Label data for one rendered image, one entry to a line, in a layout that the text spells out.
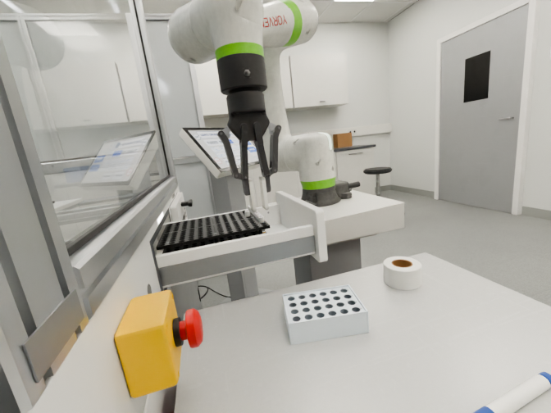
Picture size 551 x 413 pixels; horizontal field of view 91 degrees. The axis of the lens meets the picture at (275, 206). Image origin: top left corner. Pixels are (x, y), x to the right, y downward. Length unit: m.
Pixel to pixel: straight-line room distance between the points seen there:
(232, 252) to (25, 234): 0.36
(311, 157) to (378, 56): 4.56
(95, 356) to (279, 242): 0.35
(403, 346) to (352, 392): 0.11
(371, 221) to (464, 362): 0.49
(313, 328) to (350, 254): 0.59
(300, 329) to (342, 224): 0.43
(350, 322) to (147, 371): 0.28
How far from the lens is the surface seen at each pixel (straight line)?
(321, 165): 0.93
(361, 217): 0.84
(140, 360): 0.31
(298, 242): 0.54
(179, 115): 2.29
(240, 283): 1.76
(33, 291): 0.21
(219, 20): 0.57
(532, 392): 0.44
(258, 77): 0.55
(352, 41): 5.21
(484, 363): 0.48
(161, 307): 0.32
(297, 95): 4.21
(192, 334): 0.32
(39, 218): 0.23
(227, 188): 1.57
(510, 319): 0.57
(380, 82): 5.35
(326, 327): 0.46
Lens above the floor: 1.06
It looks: 13 degrees down
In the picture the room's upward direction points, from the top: 7 degrees counter-clockwise
